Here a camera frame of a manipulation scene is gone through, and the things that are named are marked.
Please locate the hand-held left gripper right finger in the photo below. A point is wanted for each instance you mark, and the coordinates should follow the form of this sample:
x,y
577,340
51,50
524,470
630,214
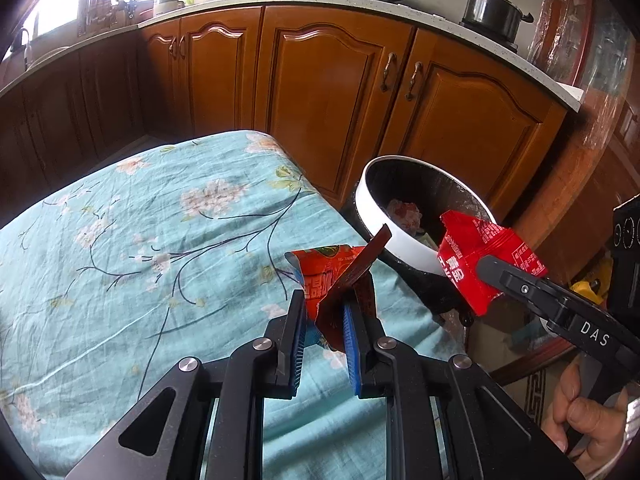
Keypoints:
x,y
352,355

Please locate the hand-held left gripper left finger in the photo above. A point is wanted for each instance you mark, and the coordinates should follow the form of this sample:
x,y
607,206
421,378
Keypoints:
x,y
297,345

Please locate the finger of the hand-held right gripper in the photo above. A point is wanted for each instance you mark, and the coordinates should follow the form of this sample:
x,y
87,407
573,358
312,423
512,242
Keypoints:
x,y
520,287

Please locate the torn red packet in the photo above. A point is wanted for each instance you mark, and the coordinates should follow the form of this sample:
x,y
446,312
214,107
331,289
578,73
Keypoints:
x,y
470,260

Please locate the orange red snack wrapper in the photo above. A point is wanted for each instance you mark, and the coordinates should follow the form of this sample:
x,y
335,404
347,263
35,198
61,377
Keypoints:
x,y
325,285

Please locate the white trash bin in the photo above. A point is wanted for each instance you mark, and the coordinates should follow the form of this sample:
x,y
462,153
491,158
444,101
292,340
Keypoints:
x,y
400,250

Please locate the person's right hand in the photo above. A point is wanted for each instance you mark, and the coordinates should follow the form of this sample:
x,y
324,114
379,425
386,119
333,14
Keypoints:
x,y
585,420

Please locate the yellow plastic object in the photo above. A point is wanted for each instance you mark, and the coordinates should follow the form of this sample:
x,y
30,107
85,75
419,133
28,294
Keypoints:
x,y
587,287

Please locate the patterned floor rug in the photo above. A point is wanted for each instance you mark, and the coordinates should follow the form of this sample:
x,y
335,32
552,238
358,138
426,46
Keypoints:
x,y
530,390

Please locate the crumpled pink paper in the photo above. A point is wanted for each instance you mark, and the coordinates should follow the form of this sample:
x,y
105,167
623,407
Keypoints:
x,y
405,215

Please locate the floral light blue tablecloth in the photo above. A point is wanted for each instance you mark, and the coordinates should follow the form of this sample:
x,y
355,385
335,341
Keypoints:
x,y
125,235

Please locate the wooden kitchen cabinets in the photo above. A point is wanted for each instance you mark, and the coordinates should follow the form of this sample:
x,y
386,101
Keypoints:
x,y
325,85

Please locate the plastic-wrapped wooden door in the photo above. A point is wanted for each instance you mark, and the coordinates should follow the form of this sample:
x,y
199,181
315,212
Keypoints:
x,y
590,35

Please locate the steel cooking pot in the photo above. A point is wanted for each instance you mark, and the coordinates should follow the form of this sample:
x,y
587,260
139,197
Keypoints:
x,y
492,12

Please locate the white lidded pot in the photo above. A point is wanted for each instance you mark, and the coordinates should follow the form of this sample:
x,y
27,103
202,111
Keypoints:
x,y
167,5

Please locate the metal utensil rack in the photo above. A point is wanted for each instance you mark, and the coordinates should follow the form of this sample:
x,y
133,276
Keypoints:
x,y
97,10

